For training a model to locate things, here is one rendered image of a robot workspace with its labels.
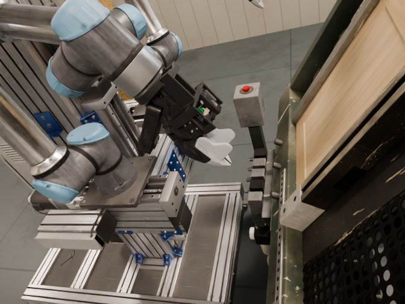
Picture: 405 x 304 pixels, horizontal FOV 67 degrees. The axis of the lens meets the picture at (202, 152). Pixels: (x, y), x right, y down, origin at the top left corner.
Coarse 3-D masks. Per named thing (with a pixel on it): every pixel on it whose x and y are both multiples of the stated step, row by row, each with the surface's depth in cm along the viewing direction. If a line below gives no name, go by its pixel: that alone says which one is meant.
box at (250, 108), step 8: (240, 88) 149; (256, 88) 145; (240, 96) 144; (248, 96) 142; (256, 96) 141; (240, 104) 146; (248, 104) 145; (256, 104) 144; (264, 104) 156; (240, 112) 149; (248, 112) 148; (256, 112) 147; (264, 112) 154; (240, 120) 152; (248, 120) 151; (256, 120) 150; (264, 120) 153
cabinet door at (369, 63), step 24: (384, 0) 85; (384, 24) 81; (360, 48) 90; (384, 48) 77; (336, 72) 101; (360, 72) 85; (384, 72) 73; (336, 96) 95; (360, 96) 80; (312, 120) 109; (336, 120) 90; (312, 144) 101; (312, 168) 95
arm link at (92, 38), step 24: (72, 0) 40; (96, 0) 43; (72, 24) 41; (96, 24) 41; (120, 24) 44; (72, 48) 44; (96, 48) 42; (120, 48) 43; (96, 72) 48; (120, 72) 44
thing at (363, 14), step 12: (372, 0) 88; (360, 12) 93; (360, 24) 94; (348, 36) 97; (336, 48) 103; (336, 60) 103; (324, 72) 107; (312, 84) 114; (312, 96) 114; (300, 108) 119
